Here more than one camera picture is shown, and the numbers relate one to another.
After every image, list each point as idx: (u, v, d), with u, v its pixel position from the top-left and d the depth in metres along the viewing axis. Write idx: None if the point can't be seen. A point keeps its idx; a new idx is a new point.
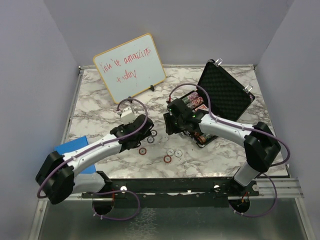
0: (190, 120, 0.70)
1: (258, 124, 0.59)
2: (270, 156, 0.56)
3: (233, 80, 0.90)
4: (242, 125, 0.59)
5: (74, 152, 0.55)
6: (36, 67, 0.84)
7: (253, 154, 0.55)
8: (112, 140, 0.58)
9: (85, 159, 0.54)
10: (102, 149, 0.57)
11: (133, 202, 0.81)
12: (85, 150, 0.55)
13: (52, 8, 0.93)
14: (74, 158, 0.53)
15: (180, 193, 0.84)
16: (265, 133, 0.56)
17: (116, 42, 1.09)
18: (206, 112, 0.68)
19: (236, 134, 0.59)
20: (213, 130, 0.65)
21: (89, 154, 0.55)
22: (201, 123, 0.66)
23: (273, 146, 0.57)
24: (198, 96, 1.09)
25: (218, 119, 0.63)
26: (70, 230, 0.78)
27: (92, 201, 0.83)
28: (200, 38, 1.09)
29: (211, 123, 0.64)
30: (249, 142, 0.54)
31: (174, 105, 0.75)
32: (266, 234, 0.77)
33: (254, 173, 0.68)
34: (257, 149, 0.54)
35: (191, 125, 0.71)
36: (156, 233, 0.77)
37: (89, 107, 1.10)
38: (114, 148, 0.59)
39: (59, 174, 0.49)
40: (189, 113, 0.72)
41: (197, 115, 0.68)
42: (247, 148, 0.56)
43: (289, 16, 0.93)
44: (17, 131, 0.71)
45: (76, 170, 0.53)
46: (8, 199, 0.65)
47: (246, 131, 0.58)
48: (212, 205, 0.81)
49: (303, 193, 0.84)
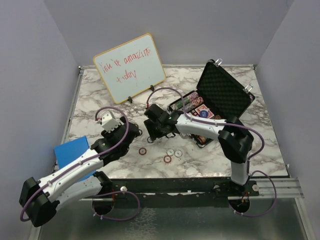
0: (168, 122, 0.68)
1: (229, 118, 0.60)
2: (244, 147, 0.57)
3: (233, 80, 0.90)
4: (215, 121, 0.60)
5: (50, 176, 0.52)
6: (36, 67, 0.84)
7: (229, 149, 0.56)
8: (91, 158, 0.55)
9: (62, 183, 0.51)
10: (80, 169, 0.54)
11: (133, 202, 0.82)
12: (62, 173, 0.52)
13: (52, 8, 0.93)
14: (49, 184, 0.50)
15: (180, 193, 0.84)
16: (236, 125, 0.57)
17: (115, 42, 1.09)
18: (181, 112, 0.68)
19: (210, 131, 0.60)
20: (189, 129, 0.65)
21: (66, 177, 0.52)
22: (177, 124, 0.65)
23: (246, 137, 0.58)
24: (198, 96, 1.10)
25: (193, 118, 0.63)
26: (70, 230, 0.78)
27: (92, 201, 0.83)
28: (200, 38, 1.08)
29: (186, 122, 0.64)
30: (223, 137, 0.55)
31: (150, 110, 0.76)
32: (266, 234, 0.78)
33: (243, 170, 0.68)
34: (231, 142, 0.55)
35: (169, 127, 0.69)
36: (156, 233, 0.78)
37: (89, 107, 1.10)
38: (96, 165, 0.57)
39: (37, 202, 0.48)
40: (166, 116, 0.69)
41: (174, 117, 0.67)
42: (222, 143, 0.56)
43: (289, 16, 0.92)
44: (17, 131, 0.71)
45: (54, 195, 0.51)
46: (9, 200, 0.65)
47: (219, 126, 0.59)
48: (211, 205, 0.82)
49: (303, 193, 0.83)
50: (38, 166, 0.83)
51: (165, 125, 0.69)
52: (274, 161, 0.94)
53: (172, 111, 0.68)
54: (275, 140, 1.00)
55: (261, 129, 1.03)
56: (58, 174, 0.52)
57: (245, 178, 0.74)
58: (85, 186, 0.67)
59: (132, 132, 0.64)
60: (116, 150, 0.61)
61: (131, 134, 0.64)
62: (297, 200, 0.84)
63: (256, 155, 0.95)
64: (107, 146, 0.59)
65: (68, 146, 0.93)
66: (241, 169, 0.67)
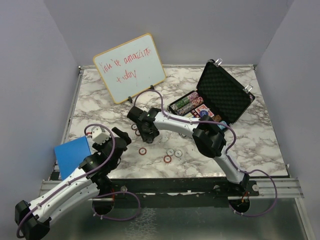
0: (146, 119, 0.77)
1: (203, 116, 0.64)
2: (216, 143, 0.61)
3: (233, 80, 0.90)
4: (190, 120, 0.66)
5: (40, 199, 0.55)
6: (37, 68, 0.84)
7: (201, 145, 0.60)
8: (78, 178, 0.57)
9: (50, 205, 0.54)
10: (67, 190, 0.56)
11: (132, 202, 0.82)
12: (51, 195, 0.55)
13: (51, 8, 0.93)
14: (38, 206, 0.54)
15: (180, 193, 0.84)
16: (207, 122, 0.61)
17: (115, 41, 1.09)
18: (159, 110, 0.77)
19: (186, 128, 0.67)
20: (167, 126, 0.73)
21: (54, 199, 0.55)
22: (155, 121, 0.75)
23: (218, 134, 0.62)
24: (198, 96, 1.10)
25: (170, 116, 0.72)
26: (70, 229, 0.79)
27: (92, 201, 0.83)
28: (200, 38, 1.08)
29: (163, 120, 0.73)
30: (196, 135, 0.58)
31: (131, 112, 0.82)
32: (266, 235, 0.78)
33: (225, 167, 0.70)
34: (204, 139, 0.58)
35: (147, 124, 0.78)
36: (156, 233, 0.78)
37: (89, 107, 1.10)
38: (84, 184, 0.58)
39: (27, 225, 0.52)
40: (145, 115, 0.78)
41: (151, 114, 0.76)
42: (196, 141, 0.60)
43: (289, 16, 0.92)
44: (17, 131, 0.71)
45: (44, 216, 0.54)
46: (10, 200, 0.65)
47: (194, 124, 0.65)
48: (212, 205, 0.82)
49: (303, 193, 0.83)
50: (38, 166, 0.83)
51: (144, 123, 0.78)
52: (275, 161, 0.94)
53: (150, 110, 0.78)
54: (275, 140, 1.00)
55: (261, 129, 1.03)
56: (47, 196, 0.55)
57: (240, 175, 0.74)
58: (79, 194, 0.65)
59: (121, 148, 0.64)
60: (104, 168, 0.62)
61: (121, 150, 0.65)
62: (297, 200, 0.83)
63: (257, 155, 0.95)
64: (96, 164, 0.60)
65: (66, 149, 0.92)
66: (226, 166, 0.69)
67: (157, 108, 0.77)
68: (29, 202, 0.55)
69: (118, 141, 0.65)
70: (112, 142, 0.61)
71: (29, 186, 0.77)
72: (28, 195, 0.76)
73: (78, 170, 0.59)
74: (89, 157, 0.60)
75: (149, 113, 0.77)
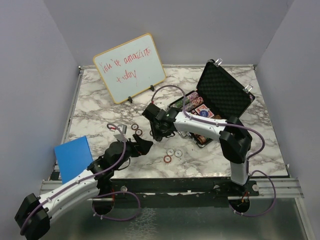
0: (165, 119, 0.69)
1: (230, 118, 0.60)
2: (244, 148, 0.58)
3: (233, 80, 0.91)
4: (216, 121, 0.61)
5: (50, 193, 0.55)
6: (37, 67, 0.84)
7: (228, 149, 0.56)
8: (87, 178, 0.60)
9: (60, 200, 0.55)
10: (77, 188, 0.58)
11: (132, 202, 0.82)
12: (61, 190, 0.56)
13: (51, 8, 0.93)
14: (49, 200, 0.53)
15: (180, 193, 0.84)
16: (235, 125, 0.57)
17: (115, 41, 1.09)
18: (179, 111, 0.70)
19: (211, 130, 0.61)
20: (189, 127, 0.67)
21: (65, 194, 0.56)
22: (176, 122, 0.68)
23: (246, 138, 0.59)
24: (198, 96, 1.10)
25: (192, 117, 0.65)
26: (70, 229, 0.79)
27: (92, 201, 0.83)
28: (200, 38, 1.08)
29: (185, 121, 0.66)
30: (224, 138, 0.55)
31: (148, 110, 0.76)
32: (266, 235, 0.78)
33: (242, 170, 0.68)
34: (232, 143, 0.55)
35: (166, 124, 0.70)
36: (156, 233, 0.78)
37: (89, 107, 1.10)
38: (90, 185, 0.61)
39: (35, 217, 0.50)
40: (163, 114, 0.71)
41: (171, 114, 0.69)
42: (223, 144, 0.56)
43: (289, 16, 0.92)
44: (16, 131, 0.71)
45: (52, 211, 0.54)
46: (9, 200, 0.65)
47: (220, 127, 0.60)
48: (211, 205, 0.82)
49: (303, 193, 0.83)
50: (38, 166, 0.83)
51: (163, 122, 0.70)
52: (274, 161, 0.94)
53: (169, 109, 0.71)
54: (275, 140, 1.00)
55: (261, 129, 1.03)
56: (57, 191, 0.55)
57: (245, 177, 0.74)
58: None
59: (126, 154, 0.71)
60: (109, 172, 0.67)
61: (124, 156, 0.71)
62: (297, 200, 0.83)
63: (257, 155, 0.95)
64: (101, 168, 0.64)
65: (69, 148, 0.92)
66: (241, 169, 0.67)
67: (177, 108, 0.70)
68: (38, 196, 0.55)
69: (116, 147, 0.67)
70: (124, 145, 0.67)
71: (29, 186, 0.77)
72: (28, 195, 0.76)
73: (86, 171, 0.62)
74: (95, 162, 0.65)
75: (168, 113, 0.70)
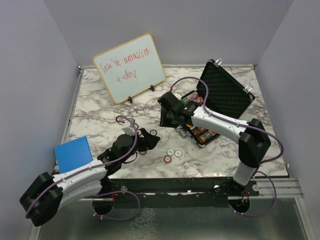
0: (182, 112, 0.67)
1: (252, 120, 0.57)
2: (261, 152, 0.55)
3: (233, 80, 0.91)
4: (237, 121, 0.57)
5: (63, 174, 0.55)
6: (37, 68, 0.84)
7: (245, 150, 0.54)
8: (98, 165, 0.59)
9: (73, 182, 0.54)
10: (90, 173, 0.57)
11: (132, 202, 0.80)
12: (75, 172, 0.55)
13: (51, 8, 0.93)
14: (63, 179, 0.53)
15: (180, 193, 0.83)
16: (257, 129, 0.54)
17: (115, 41, 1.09)
18: (198, 105, 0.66)
19: (230, 130, 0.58)
20: (206, 124, 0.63)
21: (78, 177, 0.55)
22: (194, 116, 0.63)
23: (265, 142, 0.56)
24: (198, 96, 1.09)
25: (212, 113, 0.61)
26: (70, 229, 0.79)
27: (92, 201, 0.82)
28: (200, 38, 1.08)
29: (204, 117, 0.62)
30: (243, 139, 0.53)
31: (165, 98, 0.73)
32: (266, 234, 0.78)
33: (250, 172, 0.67)
34: (251, 146, 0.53)
35: (182, 117, 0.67)
36: (156, 233, 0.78)
37: (89, 107, 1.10)
38: (100, 173, 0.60)
39: (48, 196, 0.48)
40: (180, 106, 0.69)
41: (189, 107, 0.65)
42: (241, 145, 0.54)
43: (289, 16, 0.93)
44: (17, 131, 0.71)
45: (65, 191, 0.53)
46: (9, 200, 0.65)
47: (240, 127, 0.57)
48: (212, 205, 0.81)
49: (303, 193, 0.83)
50: (38, 165, 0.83)
51: (179, 115, 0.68)
52: (274, 161, 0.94)
53: (188, 102, 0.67)
54: (275, 140, 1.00)
55: None
56: (72, 173, 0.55)
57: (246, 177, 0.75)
58: (85, 186, 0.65)
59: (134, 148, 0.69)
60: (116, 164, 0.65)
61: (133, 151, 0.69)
62: (297, 200, 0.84)
63: None
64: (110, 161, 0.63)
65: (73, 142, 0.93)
66: (249, 171, 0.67)
67: (197, 103, 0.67)
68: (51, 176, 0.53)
69: (124, 140, 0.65)
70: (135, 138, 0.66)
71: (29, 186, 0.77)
72: None
73: (96, 161, 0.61)
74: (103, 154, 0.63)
75: (186, 106, 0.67)
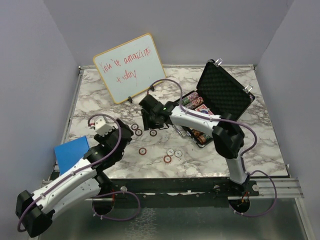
0: (162, 113, 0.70)
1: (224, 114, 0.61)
2: (235, 144, 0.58)
3: (233, 80, 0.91)
4: (210, 116, 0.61)
5: (44, 189, 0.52)
6: (36, 68, 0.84)
7: (220, 144, 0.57)
8: (83, 168, 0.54)
9: (55, 195, 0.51)
10: (73, 180, 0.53)
11: (132, 202, 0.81)
12: (55, 184, 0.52)
13: (51, 8, 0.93)
14: (42, 196, 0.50)
15: (180, 193, 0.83)
16: (228, 121, 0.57)
17: (115, 41, 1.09)
18: (176, 105, 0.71)
19: (204, 125, 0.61)
20: (184, 122, 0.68)
21: (59, 189, 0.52)
22: (172, 115, 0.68)
23: (238, 134, 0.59)
24: (198, 96, 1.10)
25: (188, 111, 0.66)
26: (70, 230, 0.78)
27: (92, 201, 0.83)
28: (200, 38, 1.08)
29: (181, 115, 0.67)
30: (215, 132, 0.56)
31: (145, 101, 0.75)
32: (266, 235, 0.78)
33: (238, 167, 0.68)
34: (223, 138, 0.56)
35: (162, 118, 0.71)
36: (156, 233, 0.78)
37: (89, 107, 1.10)
38: (88, 175, 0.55)
39: (31, 215, 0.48)
40: (160, 107, 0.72)
41: (168, 108, 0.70)
42: (215, 138, 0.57)
43: (289, 16, 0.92)
44: (17, 131, 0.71)
45: (48, 207, 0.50)
46: (9, 201, 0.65)
47: (214, 122, 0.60)
48: (211, 205, 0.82)
49: (303, 193, 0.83)
50: (38, 165, 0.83)
51: (159, 116, 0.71)
52: (274, 161, 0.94)
53: (167, 103, 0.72)
54: (275, 140, 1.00)
55: (261, 129, 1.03)
56: (51, 186, 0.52)
57: (244, 176, 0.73)
58: (82, 190, 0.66)
59: (126, 139, 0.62)
60: (109, 159, 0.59)
61: (125, 140, 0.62)
62: (297, 200, 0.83)
63: (257, 155, 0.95)
64: (100, 155, 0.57)
65: (71, 148, 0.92)
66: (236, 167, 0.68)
67: (174, 103, 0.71)
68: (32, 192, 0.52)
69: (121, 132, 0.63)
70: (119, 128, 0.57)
71: (29, 186, 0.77)
72: None
73: (83, 161, 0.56)
74: (93, 148, 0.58)
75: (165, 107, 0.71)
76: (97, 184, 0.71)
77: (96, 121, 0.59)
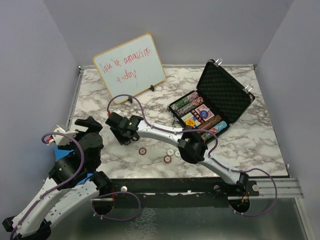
0: (128, 128, 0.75)
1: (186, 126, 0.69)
2: (198, 151, 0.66)
3: (233, 80, 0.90)
4: (174, 130, 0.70)
5: (21, 215, 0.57)
6: (36, 67, 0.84)
7: (185, 153, 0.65)
8: (50, 191, 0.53)
9: (30, 222, 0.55)
10: (42, 205, 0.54)
11: (132, 202, 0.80)
12: (27, 212, 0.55)
13: (52, 8, 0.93)
14: (18, 225, 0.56)
15: (180, 193, 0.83)
16: (188, 131, 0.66)
17: (115, 41, 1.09)
18: (140, 118, 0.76)
19: (170, 138, 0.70)
20: (150, 135, 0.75)
21: (32, 216, 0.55)
22: (139, 130, 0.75)
23: (199, 142, 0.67)
24: (198, 97, 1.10)
25: (153, 125, 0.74)
26: (70, 230, 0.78)
27: (92, 201, 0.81)
28: (200, 38, 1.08)
29: (147, 129, 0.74)
30: (180, 144, 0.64)
31: (109, 119, 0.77)
32: (267, 235, 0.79)
33: (221, 171, 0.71)
34: (187, 148, 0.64)
35: (129, 132, 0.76)
36: (156, 233, 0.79)
37: (89, 107, 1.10)
38: (59, 195, 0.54)
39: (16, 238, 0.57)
40: (126, 121, 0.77)
41: (133, 122, 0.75)
42: (180, 149, 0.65)
43: (290, 16, 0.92)
44: (17, 131, 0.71)
45: (28, 231, 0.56)
46: (9, 201, 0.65)
47: (178, 135, 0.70)
48: (211, 205, 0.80)
49: (303, 193, 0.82)
50: (38, 165, 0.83)
51: (126, 131, 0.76)
52: (274, 161, 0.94)
53: (131, 117, 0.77)
54: (275, 140, 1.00)
55: (261, 129, 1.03)
56: (25, 214, 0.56)
57: (235, 175, 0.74)
58: (79, 196, 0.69)
59: (95, 148, 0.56)
60: (81, 172, 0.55)
61: (95, 149, 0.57)
62: (297, 200, 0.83)
63: (257, 155, 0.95)
64: (66, 170, 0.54)
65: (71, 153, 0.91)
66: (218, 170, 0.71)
67: (139, 117, 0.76)
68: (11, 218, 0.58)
69: (90, 139, 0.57)
70: (75, 142, 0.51)
71: (29, 186, 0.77)
72: (28, 194, 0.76)
73: (49, 181, 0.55)
74: (58, 165, 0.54)
75: (131, 122, 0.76)
76: (95, 187, 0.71)
77: (53, 135, 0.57)
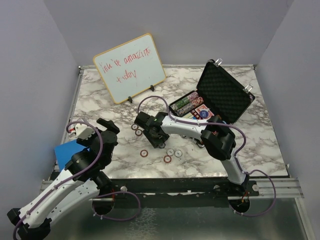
0: (153, 124, 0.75)
1: (211, 118, 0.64)
2: (227, 145, 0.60)
3: (233, 80, 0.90)
4: (197, 121, 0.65)
5: (29, 206, 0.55)
6: (37, 67, 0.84)
7: (212, 147, 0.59)
8: (65, 181, 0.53)
9: (39, 212, 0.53)
10: (54, 195, 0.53)
11: (133, 202, 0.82)
12: (37, 202, 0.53)
13: (52, 8, 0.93)
14: (27, 215, 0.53)
15: (180, 194, 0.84)
16: (216, 123, 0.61)
17: (115, 42, 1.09)
18: (166, 114, 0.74)
19: (194, 130, 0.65)
20: (176, 129, 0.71)
21: (42, 206, 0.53)
22: (163, 125, 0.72)
23: (228, 135, 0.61)
24: (198, 96, 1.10)
25: (177, 119, 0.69)
26: (70, 230, 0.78)
27: (92, 201, 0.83)
28: (200, 38, 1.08)
29: (171, 123, 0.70)
30: (205, 136, 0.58)
31: (138, 118, 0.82)
32: (267, 234, 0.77)
33: (236, 169, 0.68)
34: (214, 141, 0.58)
35: (155, 129, 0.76)
36: (156, 233, 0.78)
37: (89, 107, 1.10)
38: (73, 186, 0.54)
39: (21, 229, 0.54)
40: (152, 119, 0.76)
41: (158, 119, 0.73)
42: (206, 143, 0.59)
43: (289, 16, 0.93)
44: (17, 131, 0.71)
45: (37, 222, 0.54)
46: (8, 200, 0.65)
47: (202, 126, 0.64)
48: (211, 205, 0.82)
49: (303, 193, 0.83)
50: (38, 165, 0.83)
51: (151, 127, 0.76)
52: (274, 161, 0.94)
53: (158, 114, 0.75)
54: (275, 140, 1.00)
55: (261, 129, 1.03)
56: (35, 204, 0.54)
57: (242, 176, 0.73)
58: (80, 194, 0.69)
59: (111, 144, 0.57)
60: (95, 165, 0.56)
61: (111, 145, 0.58)
62: (297, 200, 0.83)
63: (257, 155, 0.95)
64: (82, 163, 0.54)
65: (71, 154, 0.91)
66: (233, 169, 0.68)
67: (164, 112, 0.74)
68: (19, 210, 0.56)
69: (107, 135, 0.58)
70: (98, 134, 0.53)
71: (29, 186, 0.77)
72: (28, 194, 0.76)
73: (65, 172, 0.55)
74: (75, 157, 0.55)
75: (156, 118, 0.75)
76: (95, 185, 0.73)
77: (76, 126, 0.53)
